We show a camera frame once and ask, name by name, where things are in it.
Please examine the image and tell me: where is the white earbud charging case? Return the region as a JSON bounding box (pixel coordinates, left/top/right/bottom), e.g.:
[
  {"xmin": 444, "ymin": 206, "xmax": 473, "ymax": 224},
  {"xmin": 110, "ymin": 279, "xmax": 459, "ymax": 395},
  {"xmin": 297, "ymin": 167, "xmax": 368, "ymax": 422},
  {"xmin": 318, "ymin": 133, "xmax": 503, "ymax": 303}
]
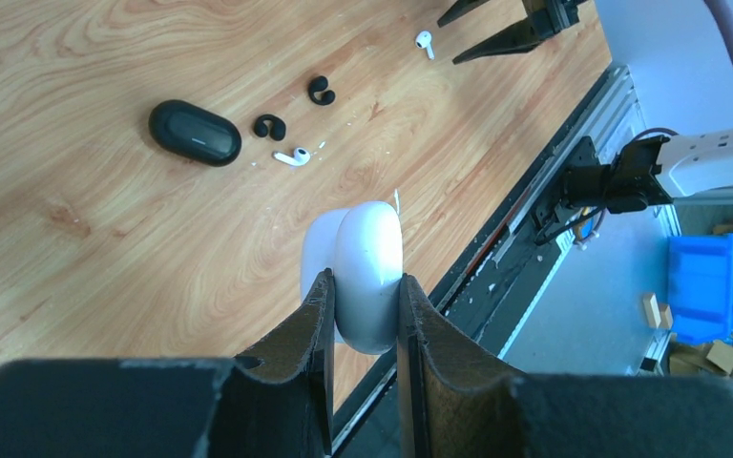
[{"xmin": 300, "ymin": 201, "xmax": 404, "ymax": 355}]

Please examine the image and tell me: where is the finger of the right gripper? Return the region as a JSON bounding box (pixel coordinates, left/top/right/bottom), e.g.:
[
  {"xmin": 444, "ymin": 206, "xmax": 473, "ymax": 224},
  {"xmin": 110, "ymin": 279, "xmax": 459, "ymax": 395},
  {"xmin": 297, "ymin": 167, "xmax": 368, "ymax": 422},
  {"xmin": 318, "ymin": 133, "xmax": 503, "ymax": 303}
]
[
  {"xmin": 451, "ymin": 15, "xmax": 561, "ymax": 65},
  {"xmin": 437, "ymin": 0, "xmax": 487, "ymax": 28}
]

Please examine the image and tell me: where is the black earbud charging case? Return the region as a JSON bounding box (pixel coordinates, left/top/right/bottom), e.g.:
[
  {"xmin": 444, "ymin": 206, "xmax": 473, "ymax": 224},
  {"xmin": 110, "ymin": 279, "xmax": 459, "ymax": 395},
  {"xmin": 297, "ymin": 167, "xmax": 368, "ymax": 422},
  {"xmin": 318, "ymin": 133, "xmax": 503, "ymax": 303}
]
[{"xmin": 148, "ymin": 99, "xmax": 242, "ymax": 167}]

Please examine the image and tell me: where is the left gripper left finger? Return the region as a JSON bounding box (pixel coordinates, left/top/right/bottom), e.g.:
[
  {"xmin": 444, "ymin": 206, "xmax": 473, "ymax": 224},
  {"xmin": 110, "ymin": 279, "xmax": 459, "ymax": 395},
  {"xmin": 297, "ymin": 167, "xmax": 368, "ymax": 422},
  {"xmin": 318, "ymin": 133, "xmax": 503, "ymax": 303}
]
[{"xmin": 208, "ymin": 269, "xmax": 335, "ymax": 457}]

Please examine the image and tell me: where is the blue plastic bin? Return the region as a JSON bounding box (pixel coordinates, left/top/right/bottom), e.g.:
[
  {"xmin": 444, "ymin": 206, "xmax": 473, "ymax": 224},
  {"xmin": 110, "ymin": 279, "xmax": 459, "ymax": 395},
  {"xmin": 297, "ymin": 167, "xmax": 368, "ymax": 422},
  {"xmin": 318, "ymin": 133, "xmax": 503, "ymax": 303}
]
[{"xmin": 667, "ymin": 234, "xmax": 733, "ymax": 345}]

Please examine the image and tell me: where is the black earbud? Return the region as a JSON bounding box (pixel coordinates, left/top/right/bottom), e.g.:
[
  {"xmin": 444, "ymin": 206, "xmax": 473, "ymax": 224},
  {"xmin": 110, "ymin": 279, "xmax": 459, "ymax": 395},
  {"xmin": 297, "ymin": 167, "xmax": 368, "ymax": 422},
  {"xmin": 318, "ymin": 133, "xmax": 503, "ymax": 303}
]
[
  {"xmin": 306, "ymin": 75, "xmax": 336, "ymax": 106},
  {"xmin": 252, "ymin": 114, "xmax": 286, "ymax": 141}
]

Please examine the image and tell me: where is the white earbud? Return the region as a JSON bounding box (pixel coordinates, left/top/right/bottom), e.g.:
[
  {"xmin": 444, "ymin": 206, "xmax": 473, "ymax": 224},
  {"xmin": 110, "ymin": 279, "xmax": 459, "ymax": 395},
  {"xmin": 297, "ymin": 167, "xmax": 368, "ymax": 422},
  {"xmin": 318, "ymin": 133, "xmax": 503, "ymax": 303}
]
[
  {"xmin": 272, "ymin": 147, "xmax": 311, "ymax": 167},
  {"xmin": 415, "ymin": 31, "xmax": 435, "ymax": 60}
]

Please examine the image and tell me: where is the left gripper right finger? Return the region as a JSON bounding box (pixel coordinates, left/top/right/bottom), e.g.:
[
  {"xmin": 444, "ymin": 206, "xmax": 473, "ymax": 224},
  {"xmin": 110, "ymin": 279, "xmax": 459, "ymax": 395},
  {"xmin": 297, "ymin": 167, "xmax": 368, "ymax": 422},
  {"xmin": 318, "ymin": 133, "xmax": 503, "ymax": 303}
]
[{"xmin": 398, "ymin": 274, "xmax": 524, "ymax": 457}]

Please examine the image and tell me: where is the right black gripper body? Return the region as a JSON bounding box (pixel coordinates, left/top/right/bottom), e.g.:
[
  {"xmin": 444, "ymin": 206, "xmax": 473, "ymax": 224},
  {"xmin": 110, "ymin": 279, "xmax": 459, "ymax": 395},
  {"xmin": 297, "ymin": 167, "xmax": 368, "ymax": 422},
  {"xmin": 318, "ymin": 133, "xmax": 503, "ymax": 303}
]
[{"xmin": 523, "ymin": 0, "xmax": 586, "ymax": 32}]

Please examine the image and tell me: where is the black earbud right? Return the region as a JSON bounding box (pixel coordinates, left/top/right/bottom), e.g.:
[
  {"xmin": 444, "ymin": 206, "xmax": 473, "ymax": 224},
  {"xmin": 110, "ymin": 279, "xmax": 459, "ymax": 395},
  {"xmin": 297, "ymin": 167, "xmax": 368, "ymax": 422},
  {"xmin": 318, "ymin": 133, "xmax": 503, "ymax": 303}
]
[{"xmin": 306, "ymin": 75, "xmax": 336, "ymax": 106}]

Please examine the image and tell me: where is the black earbud left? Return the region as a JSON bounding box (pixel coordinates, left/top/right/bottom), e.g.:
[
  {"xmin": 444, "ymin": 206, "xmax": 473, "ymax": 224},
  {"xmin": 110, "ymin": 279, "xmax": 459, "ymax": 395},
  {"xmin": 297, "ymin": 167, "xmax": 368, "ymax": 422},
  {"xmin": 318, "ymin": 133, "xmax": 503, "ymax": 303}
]
[{"xmin": 252, "ymin": 114, "xmax": 286, "ymax": 141}]

